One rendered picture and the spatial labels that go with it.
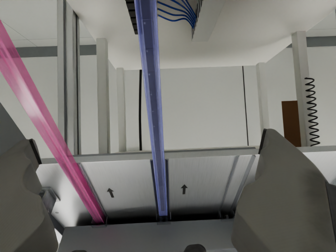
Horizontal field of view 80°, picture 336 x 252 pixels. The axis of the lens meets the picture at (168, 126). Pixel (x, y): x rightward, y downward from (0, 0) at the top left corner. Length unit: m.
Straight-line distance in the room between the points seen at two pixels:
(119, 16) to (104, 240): 0.52
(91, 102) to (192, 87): 0.99
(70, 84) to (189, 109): 1.53
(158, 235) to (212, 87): 1.79
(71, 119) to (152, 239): 0.33
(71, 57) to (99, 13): 0.14
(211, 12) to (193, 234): 0.47
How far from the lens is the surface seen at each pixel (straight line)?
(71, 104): 0.55
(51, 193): 0.35
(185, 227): 0.38
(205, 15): 0.55
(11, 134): 0.33
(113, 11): 0.61
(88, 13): 0.63
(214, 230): 0.39
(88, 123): 2.08
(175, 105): 1.97
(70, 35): 0.60
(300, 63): 0.80
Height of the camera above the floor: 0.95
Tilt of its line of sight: 4 degrees down
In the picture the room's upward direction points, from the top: 178 degrees clockwise
